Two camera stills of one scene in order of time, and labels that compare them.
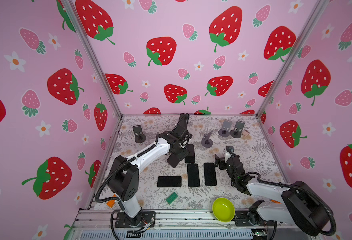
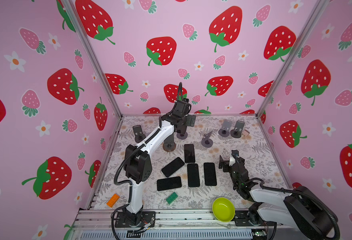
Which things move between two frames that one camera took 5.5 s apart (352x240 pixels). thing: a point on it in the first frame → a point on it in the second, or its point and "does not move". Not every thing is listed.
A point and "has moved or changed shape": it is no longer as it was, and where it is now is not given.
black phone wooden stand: [173, 160] has moved or changed shape
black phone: [190, 157] does not move
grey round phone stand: [224, 131] does not move
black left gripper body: [180, 152] → [185, 121]
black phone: [169, 181] does not move
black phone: [209, 172] does not move
